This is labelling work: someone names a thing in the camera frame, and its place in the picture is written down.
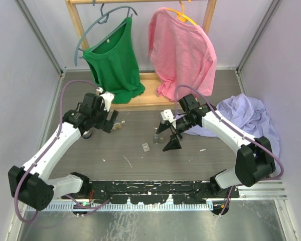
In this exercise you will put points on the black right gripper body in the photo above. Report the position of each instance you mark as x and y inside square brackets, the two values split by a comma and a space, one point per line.
[183, 124]

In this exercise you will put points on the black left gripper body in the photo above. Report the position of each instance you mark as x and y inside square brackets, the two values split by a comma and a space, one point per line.
[101, 120]

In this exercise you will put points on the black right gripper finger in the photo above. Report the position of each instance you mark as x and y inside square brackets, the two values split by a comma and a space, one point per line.
[174, 143]
[164, 125]

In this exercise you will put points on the white capped pill bottle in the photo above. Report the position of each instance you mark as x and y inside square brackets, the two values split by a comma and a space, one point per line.
[87, 135]

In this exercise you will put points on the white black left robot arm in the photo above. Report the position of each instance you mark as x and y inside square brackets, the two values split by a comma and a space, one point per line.
[38, 169]

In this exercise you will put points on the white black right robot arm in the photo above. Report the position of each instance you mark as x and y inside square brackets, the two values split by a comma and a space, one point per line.
[254, 158]

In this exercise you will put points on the clear bottle of yellow capsules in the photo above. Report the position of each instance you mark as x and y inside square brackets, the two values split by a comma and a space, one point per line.
[118, 125]

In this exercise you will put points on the wooden clothes rack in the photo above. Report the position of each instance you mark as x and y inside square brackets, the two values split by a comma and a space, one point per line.
[149, 79]

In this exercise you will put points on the lavender crumpled cloth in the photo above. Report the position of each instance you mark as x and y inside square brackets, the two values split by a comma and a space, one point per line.
[250, 115]

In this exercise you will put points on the green t-shirt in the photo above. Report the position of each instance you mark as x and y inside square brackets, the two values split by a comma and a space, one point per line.
[114, 66]

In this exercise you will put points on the grey-blue clothes hanger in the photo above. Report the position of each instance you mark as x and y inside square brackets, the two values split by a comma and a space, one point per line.
[106, 21]

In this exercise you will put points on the pink t-shirt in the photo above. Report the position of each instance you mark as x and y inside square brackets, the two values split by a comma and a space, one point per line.
[182, 55]

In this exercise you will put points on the yellow clothes hanger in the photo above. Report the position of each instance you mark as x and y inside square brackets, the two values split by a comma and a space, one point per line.
[181, 14]

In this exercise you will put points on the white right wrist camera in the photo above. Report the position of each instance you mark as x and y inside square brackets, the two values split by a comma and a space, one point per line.
[167, 117]

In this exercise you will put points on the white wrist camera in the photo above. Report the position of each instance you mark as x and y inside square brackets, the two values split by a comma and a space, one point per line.
[108, 97]
[167, 117]

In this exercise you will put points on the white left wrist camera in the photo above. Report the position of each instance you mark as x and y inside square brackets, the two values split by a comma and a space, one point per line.
[108, 97]

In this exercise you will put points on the white slotted cable duct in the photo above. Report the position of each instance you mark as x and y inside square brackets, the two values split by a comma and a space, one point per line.
[66, 205]

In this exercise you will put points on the aluminium frame rail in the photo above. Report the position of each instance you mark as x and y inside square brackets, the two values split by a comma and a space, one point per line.
[261, 189]

